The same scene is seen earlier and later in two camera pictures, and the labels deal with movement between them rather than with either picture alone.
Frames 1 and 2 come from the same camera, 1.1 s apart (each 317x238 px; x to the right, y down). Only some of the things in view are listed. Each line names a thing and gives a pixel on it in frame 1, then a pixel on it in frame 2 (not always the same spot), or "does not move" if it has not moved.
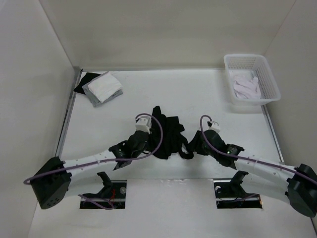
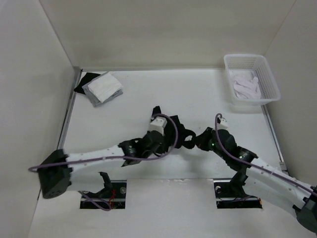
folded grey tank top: [91, 96] does not move
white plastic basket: [251, 80] does not move
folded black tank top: [88, 77] does not move
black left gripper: [148, 138] to [162, 144]
